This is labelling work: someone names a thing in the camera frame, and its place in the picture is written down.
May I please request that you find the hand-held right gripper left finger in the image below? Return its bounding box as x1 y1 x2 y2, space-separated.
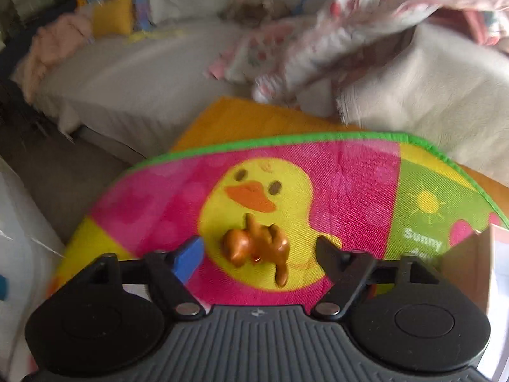
89 236 205 320

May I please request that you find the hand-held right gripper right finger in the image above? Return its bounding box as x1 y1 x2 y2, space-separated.
311 236 440 321

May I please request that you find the brown toy animal figurine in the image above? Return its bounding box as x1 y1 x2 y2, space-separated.
220 213 290 287

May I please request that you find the pink cardboard box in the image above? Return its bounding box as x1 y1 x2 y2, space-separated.
439 223 509 319

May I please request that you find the colourful cartoon play mat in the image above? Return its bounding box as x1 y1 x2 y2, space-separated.
50 131 509 316

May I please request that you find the orange cloth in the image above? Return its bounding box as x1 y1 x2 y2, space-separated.
170 95 498 192

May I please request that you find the clear plastic storage bin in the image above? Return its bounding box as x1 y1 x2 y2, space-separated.
0 159 66 382

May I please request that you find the beige sofa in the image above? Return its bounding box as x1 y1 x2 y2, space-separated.
12 0 343 160

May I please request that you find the beige cloth cover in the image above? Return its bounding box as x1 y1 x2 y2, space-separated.
338 20 509 180

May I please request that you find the floral pink white blanket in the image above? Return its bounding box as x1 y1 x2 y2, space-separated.
205 0 509 104

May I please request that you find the pink fluffy cloth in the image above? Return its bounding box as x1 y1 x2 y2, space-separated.
16 12 94 92

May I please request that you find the brown plush toy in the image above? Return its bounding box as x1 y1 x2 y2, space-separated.
220 0 293 26

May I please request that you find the yellow cushion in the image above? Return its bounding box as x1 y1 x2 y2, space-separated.
91 0 134 38

